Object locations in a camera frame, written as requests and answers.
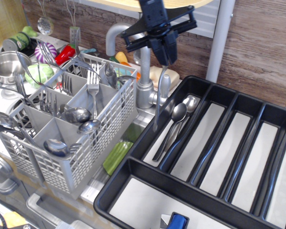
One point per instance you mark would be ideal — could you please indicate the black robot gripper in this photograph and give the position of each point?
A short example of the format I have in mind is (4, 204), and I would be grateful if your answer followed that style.
(158, 29)

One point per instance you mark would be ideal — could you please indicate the small steel spoon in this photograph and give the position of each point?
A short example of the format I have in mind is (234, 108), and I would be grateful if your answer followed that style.
(157, 111)

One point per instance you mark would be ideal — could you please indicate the steel spoon back basket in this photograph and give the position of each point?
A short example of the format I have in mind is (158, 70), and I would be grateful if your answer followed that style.
(110, 75)

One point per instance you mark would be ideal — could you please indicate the steel spoon basket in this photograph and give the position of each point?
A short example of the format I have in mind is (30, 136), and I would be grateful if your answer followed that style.
(7, 121)
(89, 127)
(110, 75)
(56, 148)

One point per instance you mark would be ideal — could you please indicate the steel spoon in tray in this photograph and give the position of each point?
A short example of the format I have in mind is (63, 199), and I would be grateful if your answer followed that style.
(191, 102)
(178, 114)

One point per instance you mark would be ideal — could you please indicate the large spoon basket centre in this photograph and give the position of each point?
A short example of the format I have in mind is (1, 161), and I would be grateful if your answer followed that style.
(76, 115)

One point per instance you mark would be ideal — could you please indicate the steel spoon middle basket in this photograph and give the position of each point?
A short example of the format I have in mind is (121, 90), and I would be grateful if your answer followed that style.
(89, 127)

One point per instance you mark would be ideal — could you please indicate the black cutlery tray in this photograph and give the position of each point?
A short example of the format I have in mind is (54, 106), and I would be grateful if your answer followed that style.
(226, 168)

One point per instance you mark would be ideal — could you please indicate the grey plastic cutlery basket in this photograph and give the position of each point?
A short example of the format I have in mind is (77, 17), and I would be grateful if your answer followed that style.
(115, 110)

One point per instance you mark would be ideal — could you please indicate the steel spoon front basket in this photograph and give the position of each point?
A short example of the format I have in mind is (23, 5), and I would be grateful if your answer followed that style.
(56, 148)

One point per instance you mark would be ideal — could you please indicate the blue object in tray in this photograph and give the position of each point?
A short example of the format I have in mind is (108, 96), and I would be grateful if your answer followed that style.
(174, 221)

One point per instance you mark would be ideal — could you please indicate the steel spoon left basket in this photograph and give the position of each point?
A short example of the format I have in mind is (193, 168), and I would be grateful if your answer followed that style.
(7, 121)

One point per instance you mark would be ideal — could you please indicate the hanging steel ladle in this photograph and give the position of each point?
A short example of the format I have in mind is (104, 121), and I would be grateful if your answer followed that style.
(137, 57)

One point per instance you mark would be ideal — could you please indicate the beige toy bread slice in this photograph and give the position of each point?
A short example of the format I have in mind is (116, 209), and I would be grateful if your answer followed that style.
(155, 73)

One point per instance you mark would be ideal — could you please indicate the yellow toy fruit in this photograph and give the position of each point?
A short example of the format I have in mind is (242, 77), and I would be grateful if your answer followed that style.
(121, 57)

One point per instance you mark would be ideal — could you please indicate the light wooden shelf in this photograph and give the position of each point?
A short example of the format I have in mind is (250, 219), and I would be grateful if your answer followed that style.
(133, 5)

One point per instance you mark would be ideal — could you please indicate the grey metal faucet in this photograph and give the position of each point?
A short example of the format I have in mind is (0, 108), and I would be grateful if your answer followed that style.
(146, 96)

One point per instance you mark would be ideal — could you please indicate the large steel fork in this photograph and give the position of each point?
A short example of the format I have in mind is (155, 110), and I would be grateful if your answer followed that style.
(93, 88)

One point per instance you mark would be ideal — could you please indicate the hanging steel grater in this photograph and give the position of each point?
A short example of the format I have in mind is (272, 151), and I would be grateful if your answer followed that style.
(73, 29)

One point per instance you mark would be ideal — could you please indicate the red toy pepper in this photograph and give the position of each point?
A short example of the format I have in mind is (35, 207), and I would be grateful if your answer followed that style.
(67, 52)

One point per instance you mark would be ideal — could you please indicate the purple white toy onion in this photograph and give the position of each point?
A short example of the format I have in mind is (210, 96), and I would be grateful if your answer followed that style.
(39, 55)

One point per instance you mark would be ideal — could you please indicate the green dish sponge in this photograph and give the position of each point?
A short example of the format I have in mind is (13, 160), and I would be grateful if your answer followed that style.
(116, 156)

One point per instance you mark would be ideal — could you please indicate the hanging steel skimmer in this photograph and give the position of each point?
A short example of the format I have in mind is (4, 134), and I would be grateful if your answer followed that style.
(44, 24)

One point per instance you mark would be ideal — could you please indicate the long curved steel fork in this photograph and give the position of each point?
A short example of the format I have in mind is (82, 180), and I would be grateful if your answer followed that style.
(47, 54)

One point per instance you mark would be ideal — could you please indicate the green label tin can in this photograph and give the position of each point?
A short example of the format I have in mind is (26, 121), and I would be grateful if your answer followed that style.
(17, 42)

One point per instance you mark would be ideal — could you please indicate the steel cooking pot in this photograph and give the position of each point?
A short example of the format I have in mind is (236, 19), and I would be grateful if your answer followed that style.
(9, 63)

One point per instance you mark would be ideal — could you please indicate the grey metal post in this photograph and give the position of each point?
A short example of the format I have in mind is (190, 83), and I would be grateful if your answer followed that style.
(224, 17)

